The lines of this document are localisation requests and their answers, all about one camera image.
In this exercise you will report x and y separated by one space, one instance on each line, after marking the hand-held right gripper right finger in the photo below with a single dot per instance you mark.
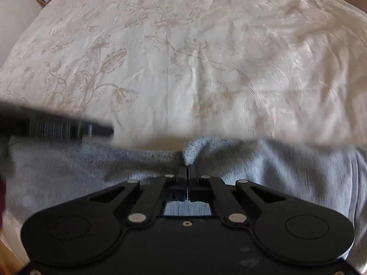
191 177

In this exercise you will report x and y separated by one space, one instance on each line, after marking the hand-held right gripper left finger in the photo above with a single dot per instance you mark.
183 177

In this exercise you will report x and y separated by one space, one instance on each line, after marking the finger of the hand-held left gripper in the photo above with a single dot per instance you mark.
101 131

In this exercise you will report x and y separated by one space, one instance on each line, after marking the grey speckled pants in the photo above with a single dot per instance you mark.
286 166

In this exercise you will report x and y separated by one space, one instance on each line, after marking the white embroidered bedspread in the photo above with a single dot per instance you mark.
200 63

